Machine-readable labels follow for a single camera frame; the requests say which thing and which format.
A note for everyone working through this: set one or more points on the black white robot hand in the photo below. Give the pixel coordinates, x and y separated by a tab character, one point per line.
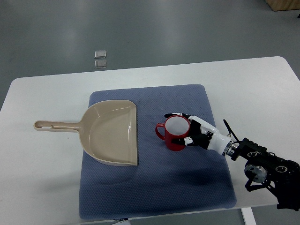
204	135

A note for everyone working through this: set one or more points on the red mug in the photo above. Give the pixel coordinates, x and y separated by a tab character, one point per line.
174	127

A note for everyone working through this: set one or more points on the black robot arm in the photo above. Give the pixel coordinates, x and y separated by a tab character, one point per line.
266	170

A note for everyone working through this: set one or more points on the beige plastic dustpan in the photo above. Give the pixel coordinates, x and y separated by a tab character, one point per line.
107	132

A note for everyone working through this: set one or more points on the blue fabric mat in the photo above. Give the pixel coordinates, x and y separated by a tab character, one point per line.
165	181

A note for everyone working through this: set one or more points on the white table leg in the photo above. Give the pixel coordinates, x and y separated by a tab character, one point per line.
248	216

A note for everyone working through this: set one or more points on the lower metal floor plate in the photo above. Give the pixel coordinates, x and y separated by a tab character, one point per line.
100	63

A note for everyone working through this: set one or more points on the metal floor plate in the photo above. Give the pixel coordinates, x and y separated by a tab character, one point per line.
100	63
100	54

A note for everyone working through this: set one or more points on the upper metal floor plate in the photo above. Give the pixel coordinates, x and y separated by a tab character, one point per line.
100	54

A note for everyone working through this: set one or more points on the wooden box corner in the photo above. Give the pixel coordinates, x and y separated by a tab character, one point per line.
283	5

